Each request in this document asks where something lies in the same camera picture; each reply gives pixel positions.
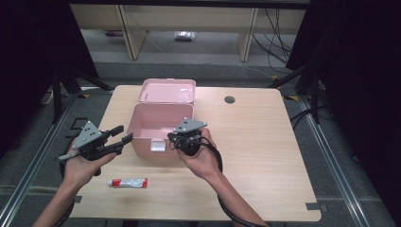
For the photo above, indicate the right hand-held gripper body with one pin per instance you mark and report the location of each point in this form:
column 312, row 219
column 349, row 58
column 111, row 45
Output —
column 187, row 143

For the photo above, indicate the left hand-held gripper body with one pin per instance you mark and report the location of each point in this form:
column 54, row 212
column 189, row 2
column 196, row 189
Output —
column 88, row 135

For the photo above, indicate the pink storage box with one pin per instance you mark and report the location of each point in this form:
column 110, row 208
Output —
column 157, row 118

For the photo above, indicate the red and white toothpaste tube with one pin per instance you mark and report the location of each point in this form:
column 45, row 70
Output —
column 132, row 182

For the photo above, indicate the person's right hand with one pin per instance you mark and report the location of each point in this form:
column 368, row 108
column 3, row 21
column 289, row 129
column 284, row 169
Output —
column 201, row 162

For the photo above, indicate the person's left hand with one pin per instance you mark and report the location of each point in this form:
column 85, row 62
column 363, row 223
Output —
column 80, row 168

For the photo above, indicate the yellow and black tape piece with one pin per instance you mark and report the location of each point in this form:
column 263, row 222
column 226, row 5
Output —
column 83, row 96
column 291, row 98

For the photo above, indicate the black metal stand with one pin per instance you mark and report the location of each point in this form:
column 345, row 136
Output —
column 57, row 94
column 314, row 94

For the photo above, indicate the dark tape patch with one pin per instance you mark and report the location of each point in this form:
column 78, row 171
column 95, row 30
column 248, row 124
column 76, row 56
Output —
column 315, row 206
column 78, row 199

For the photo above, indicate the dark curtain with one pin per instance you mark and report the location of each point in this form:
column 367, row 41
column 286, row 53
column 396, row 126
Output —
column 28, row 63
column 362, row 78

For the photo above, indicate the clear plastic bag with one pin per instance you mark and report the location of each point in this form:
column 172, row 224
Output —
column 185, row 35

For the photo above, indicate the beige wooden shelf unit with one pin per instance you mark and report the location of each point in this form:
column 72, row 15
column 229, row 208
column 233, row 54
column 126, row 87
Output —
column 189, row 19

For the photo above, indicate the aluminium floor rail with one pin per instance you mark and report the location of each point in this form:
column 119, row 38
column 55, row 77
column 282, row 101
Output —
column 38, row 157
column 331, row 164

